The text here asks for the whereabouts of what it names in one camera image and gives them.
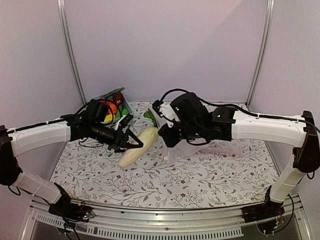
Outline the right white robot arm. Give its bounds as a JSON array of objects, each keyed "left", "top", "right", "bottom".
[{"left": 152, "top": 90, "right": 320, "bottom": 218}]

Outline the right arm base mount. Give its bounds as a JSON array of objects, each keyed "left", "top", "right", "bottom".
[{"left": 241, "top": 186, "right": 285, "bottom": 235}]

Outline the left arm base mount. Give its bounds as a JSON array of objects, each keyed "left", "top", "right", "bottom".
[{"left": 48, "top": 183, "right": 95, "bottom": 222}]

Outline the light blue plastic basket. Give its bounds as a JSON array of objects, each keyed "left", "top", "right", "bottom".
[{"left": 94, "top": 95, "right": 132, "bottom": 119}]

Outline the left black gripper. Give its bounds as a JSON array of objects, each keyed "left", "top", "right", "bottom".
[{"left": 90, "top": 121, "right": 143, "bottom": 153}]

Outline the right aluminium frame post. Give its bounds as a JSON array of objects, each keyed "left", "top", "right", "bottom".
[{"left": 245, "top": 0, "right": 275, "bottom": 108}]

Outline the left aluminium frame post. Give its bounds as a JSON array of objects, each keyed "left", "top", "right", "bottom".
[{"left": 57, "top": 0, "right": 87, "bottom": 105}]

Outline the floral patterned table mat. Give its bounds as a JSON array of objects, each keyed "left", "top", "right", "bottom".
[{"left": 50, "top": 139, "right": 278, "bottom": 208}]

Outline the green cucumber toy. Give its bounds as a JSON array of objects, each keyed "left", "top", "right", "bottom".
[{"left": 101, "top": 87, "right": 125, "bottom": 99}]

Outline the aluminium frame post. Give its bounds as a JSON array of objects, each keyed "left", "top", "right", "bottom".
[
  {"left": 57, "top": 0, "right": 87, "bottom": 105},
  {"left": 245, "top": 0, "right": 275, "bottom": 108}
]

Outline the front aluminium rail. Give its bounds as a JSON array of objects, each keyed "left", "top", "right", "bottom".
[{"left": 22, "top": 195, "right": 313, "bottom": 240}]

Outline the orange pepper toy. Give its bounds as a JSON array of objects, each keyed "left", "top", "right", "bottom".
[{"left": 100, "top": 98, "right": 118, "bottom": 115}]

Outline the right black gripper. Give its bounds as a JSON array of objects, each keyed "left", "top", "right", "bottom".
[{"left": 157, "top": 121, "right": 203, "bottom": 148}]

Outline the clear zip bag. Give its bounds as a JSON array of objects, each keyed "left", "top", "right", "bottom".
[
  {"left": 197, "top": 140, "right": 242, "bottom": 156},
  {"left": 163, "top": 141, "right": 202, "bottom": 164}
]

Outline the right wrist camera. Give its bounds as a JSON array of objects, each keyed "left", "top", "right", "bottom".
[{"left": 152, "top": 100, "right": 180, "bottom": 128}]

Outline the yellow pepper toy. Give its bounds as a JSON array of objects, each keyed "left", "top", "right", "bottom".
[{"left": 103, "top": 114, "right": 116, "bottom": 124}]

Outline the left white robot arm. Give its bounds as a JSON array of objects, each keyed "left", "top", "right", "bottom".
[{"left": 0, "top": 99, "right": 144, "bottom": 217}]

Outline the white daikon radish toy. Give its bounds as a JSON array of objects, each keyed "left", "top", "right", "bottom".
[{"left": 117, "top": 108, "right": 161, "bottom": 169}]

